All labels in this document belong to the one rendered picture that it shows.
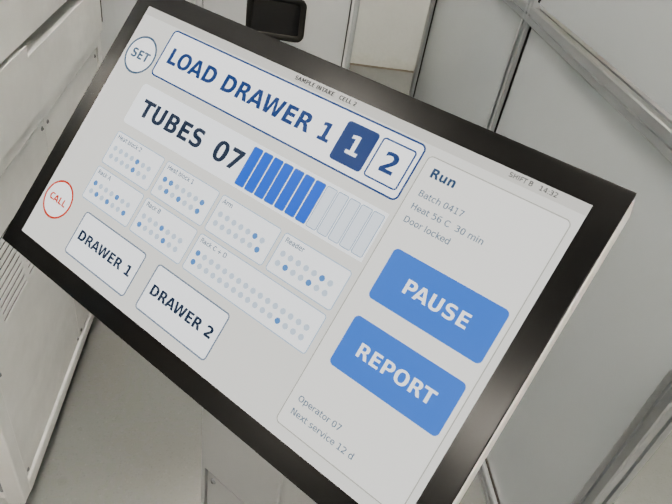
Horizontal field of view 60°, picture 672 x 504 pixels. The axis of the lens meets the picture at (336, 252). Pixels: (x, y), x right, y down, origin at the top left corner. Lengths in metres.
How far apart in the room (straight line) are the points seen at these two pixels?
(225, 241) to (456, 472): 0.27
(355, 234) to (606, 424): 0.85
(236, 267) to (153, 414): 1.24
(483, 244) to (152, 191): 0.31
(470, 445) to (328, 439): 0.11
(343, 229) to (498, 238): 0.12
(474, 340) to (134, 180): 0.35
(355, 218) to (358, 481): 0.20
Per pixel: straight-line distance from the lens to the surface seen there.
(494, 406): 0.43
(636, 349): 1.15
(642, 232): 1.16
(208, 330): 0.52
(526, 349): 0.43
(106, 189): 0.62
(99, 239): 0.61
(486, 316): 0.44
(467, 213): 0.45
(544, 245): 0.44
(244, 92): 0.56
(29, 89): 1.30
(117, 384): 1.80
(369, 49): 4.15
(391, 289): 0.45
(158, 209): 0.58
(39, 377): 1.52
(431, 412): 0.44
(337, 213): 0.48
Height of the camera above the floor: 1.38
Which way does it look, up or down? 37 degrees down
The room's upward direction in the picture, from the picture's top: 11 degrees clockwise
